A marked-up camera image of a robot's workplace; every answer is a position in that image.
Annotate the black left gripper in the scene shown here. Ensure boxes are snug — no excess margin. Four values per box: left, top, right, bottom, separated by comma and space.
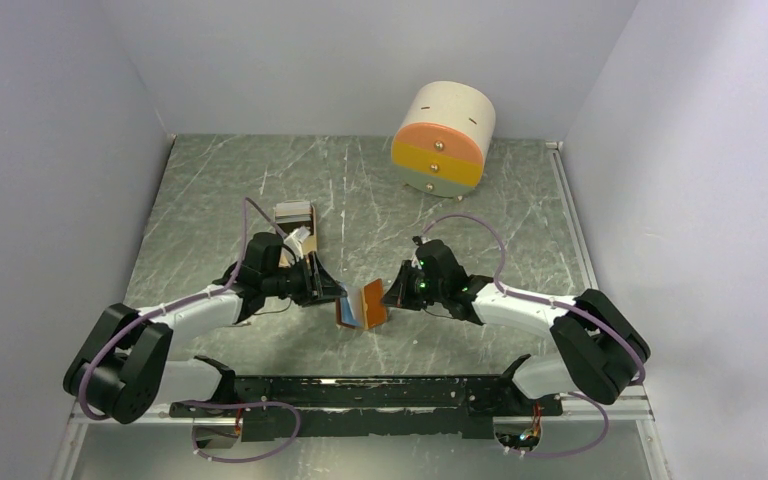
263, 251, 348, 308

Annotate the stack of credit cards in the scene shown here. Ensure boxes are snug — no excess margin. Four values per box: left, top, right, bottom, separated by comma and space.
274, 200, 315, 231

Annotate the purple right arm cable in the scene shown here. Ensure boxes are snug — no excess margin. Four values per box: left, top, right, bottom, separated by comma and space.
420, 212, 647, 460

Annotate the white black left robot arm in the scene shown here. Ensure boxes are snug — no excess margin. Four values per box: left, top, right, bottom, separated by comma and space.
63, 232, 347, 424

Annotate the beige oval card tray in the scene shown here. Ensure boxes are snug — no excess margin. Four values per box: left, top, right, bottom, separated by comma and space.
275, 202, 318, 267

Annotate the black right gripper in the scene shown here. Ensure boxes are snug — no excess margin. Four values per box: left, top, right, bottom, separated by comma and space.
380, 259, 447, 311

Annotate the aluminium frame rail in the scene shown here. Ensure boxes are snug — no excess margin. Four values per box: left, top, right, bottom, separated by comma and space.
543, 140, 673, 479

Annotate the round mini drawer cabinet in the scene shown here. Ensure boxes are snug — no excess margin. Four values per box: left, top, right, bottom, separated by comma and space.
391, 81, 496, 198

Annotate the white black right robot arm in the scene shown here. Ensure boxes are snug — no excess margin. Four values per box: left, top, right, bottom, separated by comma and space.
381, 240, 651, 414

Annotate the brown leather card holder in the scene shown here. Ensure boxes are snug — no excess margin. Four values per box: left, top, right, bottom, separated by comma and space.
335, 278, 388, 330

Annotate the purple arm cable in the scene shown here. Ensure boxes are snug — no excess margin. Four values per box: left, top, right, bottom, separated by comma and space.
75, 196, 289, 422
420, 212, 647, 460

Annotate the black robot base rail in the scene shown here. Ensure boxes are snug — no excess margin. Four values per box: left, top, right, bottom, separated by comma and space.
169, 374, 563, 442

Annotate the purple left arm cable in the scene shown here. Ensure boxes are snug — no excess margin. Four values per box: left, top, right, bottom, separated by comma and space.
75, 196, 289, 422

